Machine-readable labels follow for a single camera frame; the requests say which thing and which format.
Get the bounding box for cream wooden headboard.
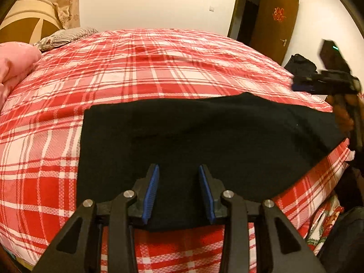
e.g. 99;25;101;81
1;0;63;44

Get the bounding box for grey striped pillow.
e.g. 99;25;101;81
33;27;98;52

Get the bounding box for black pants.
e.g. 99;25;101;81
76;92;344;230

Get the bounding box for black bag on floor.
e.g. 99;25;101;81
284;54;317;76

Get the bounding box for brown wooden door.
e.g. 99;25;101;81
249;0;299;64

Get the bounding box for pink blanket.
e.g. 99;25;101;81
0;41;41;108

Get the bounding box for floral bed sheet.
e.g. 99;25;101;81
305;194;344;256

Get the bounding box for red plaid bed cover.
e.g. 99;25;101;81
1;29;354;272

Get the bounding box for right hand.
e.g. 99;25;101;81
326;94;363;153

